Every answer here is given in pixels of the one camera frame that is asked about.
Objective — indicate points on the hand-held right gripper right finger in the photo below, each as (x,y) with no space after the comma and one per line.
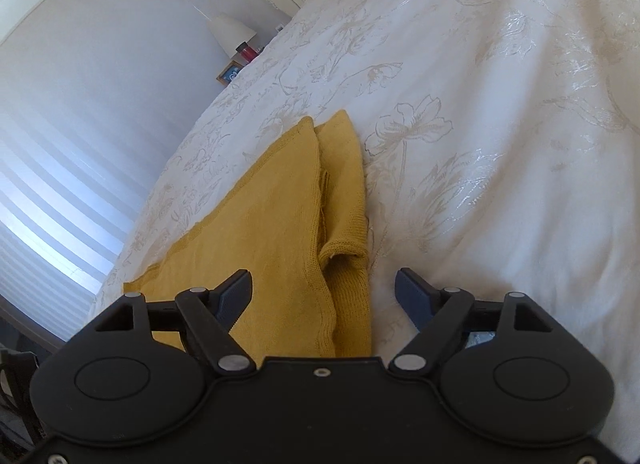
(414,298)

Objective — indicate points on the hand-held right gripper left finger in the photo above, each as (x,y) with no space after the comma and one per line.
(234,300)

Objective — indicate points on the yellow knit sweater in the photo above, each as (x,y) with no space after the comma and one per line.
(280,224)

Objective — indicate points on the white floral bedspread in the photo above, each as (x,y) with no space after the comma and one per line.
(490,144)

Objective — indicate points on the white window blinds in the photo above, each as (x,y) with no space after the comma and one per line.
(50,224)

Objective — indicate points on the dark chair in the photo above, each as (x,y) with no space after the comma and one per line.
(15,394)

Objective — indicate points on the red bottle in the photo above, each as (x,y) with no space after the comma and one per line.
(246,53)

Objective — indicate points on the white table lamp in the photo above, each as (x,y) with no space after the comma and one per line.
(230,32)

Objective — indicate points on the wooden photo frame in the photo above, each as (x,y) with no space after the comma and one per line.
(230,73)

